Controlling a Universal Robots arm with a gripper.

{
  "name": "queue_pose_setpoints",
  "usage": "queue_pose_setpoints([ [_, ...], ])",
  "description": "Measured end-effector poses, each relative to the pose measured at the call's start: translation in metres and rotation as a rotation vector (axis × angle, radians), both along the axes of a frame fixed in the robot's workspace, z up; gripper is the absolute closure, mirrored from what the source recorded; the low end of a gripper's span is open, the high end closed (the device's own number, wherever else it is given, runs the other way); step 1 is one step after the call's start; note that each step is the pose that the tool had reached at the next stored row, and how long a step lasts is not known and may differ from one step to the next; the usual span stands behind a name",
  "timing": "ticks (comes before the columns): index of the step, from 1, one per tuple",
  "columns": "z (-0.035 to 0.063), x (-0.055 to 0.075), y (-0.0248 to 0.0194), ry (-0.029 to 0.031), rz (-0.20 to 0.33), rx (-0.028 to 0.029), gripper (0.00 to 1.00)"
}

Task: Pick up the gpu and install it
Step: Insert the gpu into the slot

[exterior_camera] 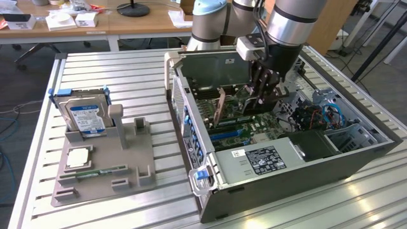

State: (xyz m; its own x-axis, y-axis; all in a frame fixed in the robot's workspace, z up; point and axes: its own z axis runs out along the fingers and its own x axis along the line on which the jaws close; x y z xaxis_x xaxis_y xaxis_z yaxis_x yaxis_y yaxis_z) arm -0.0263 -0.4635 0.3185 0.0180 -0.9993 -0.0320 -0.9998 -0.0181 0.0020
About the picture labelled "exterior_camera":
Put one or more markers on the open black PC case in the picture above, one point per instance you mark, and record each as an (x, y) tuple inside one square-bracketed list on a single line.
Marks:
[(286, 186)]

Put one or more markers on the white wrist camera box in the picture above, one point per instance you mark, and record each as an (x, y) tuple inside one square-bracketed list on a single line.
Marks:
[(246, 47)]

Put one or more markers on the wooden desk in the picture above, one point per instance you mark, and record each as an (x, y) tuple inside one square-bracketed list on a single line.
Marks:
[(144, 23)]

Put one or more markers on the green motherboard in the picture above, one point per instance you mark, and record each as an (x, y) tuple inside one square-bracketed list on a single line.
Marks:
[(254, 128)]

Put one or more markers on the white side furniture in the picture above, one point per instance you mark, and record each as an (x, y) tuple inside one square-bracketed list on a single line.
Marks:
[(338, 39)]

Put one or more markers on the grey metal disk bay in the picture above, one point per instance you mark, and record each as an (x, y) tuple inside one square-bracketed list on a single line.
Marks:
[(350, 138)]

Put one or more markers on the graphics card with metal bracket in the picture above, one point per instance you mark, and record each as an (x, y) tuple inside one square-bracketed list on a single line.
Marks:
[(220, 107)]

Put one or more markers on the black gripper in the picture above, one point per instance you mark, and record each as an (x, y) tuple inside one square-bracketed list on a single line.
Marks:
[(280, 59)]

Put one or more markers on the green RAM stick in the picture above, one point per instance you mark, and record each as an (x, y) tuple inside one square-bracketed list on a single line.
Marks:
[(93, 172), (236, 120)]

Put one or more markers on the grey printed parts rack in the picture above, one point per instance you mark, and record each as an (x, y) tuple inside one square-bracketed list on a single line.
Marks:
[(102, 152)]

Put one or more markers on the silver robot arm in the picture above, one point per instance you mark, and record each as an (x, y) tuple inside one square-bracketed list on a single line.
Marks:
[(286, 23)]

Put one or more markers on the white box with round insert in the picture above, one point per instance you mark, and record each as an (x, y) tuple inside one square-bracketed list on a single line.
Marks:
[(61, 22)]

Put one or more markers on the blue expansion slot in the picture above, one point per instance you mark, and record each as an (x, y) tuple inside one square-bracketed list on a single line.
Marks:
[(226, 135)]

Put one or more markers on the hard disk with blue caddy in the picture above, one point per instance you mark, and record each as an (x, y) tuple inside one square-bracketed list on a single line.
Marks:
[(85, 119)]

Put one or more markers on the silver CPU chip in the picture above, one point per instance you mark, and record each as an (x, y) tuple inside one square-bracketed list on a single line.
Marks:
[(77, 157)]

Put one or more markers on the black tripod stand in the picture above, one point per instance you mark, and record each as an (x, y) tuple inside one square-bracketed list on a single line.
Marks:
[(378, 51)]

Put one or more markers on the perforated metal drive cage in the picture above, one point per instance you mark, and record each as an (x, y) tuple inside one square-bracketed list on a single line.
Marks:
[(293, 100)]

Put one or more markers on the black flat device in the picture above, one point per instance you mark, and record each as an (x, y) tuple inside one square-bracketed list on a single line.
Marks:
[(17, 17)]

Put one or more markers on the black round lamp base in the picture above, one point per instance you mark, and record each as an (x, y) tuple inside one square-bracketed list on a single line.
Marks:
[(134, 10)]

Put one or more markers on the grey power supply unit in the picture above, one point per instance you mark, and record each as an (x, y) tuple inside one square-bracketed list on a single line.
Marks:
[(236, 167)]

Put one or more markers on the stack of white papers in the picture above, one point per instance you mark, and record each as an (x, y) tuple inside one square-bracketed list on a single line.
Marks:
[(180, 20)]

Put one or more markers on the blue case release latch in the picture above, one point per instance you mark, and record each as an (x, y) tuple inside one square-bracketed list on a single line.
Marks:
[(201, 175)]

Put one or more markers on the white labelled cardboard box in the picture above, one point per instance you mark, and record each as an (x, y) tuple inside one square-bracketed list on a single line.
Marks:
[(86, 20), (21, 25)]

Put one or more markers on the black chair base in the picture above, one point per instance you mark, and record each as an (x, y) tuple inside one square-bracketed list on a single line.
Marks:
[(32, 51)]

